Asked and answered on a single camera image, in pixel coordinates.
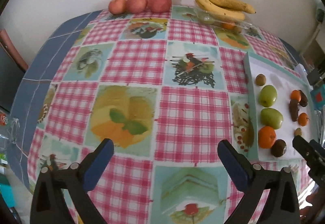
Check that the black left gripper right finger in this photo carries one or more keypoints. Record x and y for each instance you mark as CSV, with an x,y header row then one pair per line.
x,y
252,180

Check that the white tray teal rim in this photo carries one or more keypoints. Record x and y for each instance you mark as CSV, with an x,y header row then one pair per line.
x,y
284,83

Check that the lower yellow banana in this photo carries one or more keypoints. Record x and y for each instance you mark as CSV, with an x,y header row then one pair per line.
x,y
219,12

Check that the dark brown avocado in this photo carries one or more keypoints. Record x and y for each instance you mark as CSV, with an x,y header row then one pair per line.
x,y
279,148

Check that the clear plastic container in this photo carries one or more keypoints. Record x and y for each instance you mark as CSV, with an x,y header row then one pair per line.
x,y
224,23

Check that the teal box red label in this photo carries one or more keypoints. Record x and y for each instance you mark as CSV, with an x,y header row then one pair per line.
x,y
318,97

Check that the dark avocado on tray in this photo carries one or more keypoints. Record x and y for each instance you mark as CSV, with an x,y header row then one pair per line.
x,y
294,109

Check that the upper yellow banana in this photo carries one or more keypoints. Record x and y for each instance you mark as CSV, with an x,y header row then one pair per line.
x,y
235,5

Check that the small red apple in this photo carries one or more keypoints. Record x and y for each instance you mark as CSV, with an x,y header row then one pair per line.
x,y
117,7

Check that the small tangerine on tray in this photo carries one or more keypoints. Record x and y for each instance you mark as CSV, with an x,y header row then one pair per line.
x,y
303,119

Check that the brown kiwi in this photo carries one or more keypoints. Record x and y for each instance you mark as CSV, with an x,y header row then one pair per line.
x,y
298,132
260,80

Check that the white wooden shelf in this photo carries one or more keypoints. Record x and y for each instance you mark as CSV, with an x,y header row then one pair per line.
x,y
312,52

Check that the large red apple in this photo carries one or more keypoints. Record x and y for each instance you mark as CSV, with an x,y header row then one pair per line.
x,y
159,6

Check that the green apple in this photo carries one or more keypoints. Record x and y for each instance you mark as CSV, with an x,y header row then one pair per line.
x,y
271,117
267,96

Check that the yellow banana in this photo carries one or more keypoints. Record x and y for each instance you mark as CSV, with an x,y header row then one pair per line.
x,y
219,12
235,5

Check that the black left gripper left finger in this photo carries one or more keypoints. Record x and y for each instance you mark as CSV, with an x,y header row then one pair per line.
x,y
48,202

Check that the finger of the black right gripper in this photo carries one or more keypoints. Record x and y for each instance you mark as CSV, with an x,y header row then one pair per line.
x,y
304,149

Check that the checkered fruit print tablecloth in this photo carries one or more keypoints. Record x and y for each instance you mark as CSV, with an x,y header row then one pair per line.
x,y
165,88

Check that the small orange tangerine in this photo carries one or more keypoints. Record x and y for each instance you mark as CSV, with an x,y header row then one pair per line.
x,y
295,95

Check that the middle red apple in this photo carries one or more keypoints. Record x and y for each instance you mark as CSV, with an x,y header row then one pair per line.
x,y
136,6

